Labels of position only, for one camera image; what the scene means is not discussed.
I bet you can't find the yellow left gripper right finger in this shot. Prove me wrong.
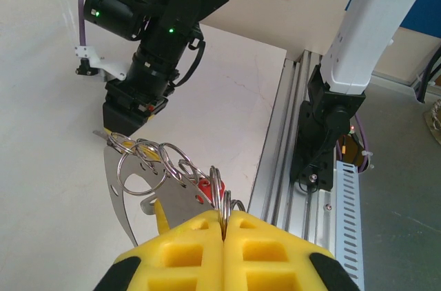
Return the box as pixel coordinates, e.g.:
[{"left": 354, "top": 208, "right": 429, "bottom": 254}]
[{"left": 223, "top": 210, "right": 361, "bottom": 291}]

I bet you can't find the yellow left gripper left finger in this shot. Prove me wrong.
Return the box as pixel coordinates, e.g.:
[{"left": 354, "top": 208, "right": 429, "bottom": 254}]
[{"left": 92, "top": 210, "right": 225, "bottom": 291}]

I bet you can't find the silver key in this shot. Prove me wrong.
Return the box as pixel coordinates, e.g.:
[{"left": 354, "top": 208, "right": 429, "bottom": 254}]
[{"left": 92, "top": 128, "right": 114, "bottom": 141}]

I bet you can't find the clear plastic bag with items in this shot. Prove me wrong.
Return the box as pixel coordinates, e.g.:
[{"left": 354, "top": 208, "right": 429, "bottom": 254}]
[{"left": 102, "top": 145, "right": 221, "bottom": 248}]

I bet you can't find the red key cap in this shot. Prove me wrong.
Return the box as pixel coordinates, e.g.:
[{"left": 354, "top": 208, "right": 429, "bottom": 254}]
[{"left": 197, "top": 176, "right": 227, "bottom": 203}]

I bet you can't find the large steel key ring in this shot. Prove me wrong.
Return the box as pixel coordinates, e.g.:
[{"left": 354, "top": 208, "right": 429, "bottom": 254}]
[{"left": 116, "top": 138, "right": 169, "bottom": 198}]

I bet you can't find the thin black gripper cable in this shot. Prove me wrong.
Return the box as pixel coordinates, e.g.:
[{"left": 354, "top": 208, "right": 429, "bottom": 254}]
[{"left": 170, "top": 36, "right": 207, "bottom": 88}]

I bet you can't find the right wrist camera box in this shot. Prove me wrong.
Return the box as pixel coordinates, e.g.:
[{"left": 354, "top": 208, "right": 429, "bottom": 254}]
[{"left": 74, "top": 44, "right": 129, "bottom": 82}]

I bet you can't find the grey slotted cable duct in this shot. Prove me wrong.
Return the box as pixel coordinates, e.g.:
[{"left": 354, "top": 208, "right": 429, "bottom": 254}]
[{"left": 331, "top": 161, "right": 367, "bottom": 291}]

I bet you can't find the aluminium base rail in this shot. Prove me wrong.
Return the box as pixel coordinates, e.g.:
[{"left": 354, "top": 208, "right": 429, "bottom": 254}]
[{"left": 247, "top": 48, "right": 338, "bottom": 261}]

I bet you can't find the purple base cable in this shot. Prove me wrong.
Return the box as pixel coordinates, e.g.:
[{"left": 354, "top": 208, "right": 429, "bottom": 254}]
[{"left": 353, "top": 111, "right": 375, "bottom": 173}]

